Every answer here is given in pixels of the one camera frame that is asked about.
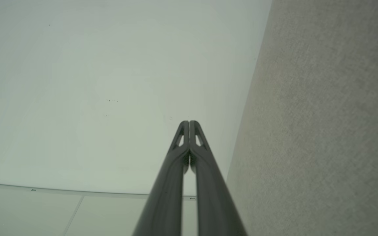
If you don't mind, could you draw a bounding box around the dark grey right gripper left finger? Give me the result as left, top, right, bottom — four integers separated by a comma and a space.
133, 120, 190, 236

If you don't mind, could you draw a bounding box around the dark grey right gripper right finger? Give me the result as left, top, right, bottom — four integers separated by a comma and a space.
189, 120, 248, 236

